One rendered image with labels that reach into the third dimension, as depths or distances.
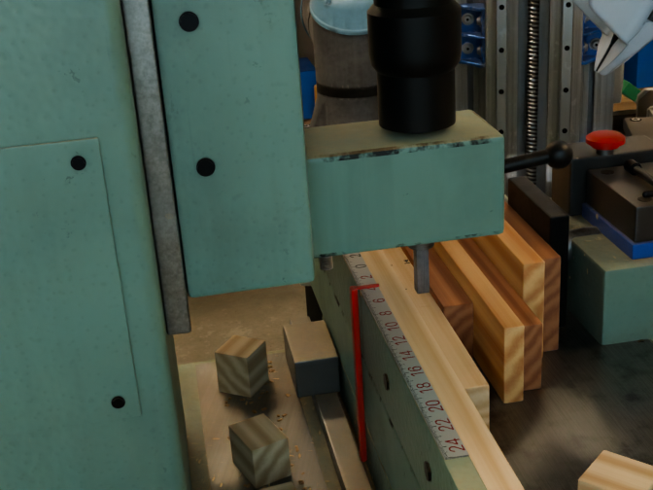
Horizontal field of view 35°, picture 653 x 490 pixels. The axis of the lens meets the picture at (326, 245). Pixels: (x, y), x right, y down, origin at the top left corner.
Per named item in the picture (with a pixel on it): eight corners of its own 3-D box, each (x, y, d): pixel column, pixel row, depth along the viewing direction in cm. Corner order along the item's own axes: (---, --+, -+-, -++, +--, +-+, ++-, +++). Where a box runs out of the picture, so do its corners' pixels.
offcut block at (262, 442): (292, 475, 79) (288, 437, 77) (256, 489, 77) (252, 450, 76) (267, 449, 82) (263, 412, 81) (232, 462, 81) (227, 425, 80)
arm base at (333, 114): (316, 129, 157) (312, 66, 153) (415, 127, 154) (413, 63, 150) (300, 161, 143) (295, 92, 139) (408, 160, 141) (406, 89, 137)
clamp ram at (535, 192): (641, 316, 77) (649, 204, 73) (547, 330, 76) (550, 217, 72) (592, 268, 85) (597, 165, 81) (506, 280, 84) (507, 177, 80)
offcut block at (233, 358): (237, 372, 94) (233, 333, 92) (269, 379, 92) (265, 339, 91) (219, 392, 91) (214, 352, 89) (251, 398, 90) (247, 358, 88)
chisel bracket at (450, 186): (506, 256, 69) (506, 135, 66) (301, 283, 67) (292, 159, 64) (472, 217, 76) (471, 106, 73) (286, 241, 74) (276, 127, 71)
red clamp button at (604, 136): (632, 149, 79) (633, 136, 78) (595, 154, 78) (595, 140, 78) (614, 138, 81) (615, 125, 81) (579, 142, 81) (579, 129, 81)
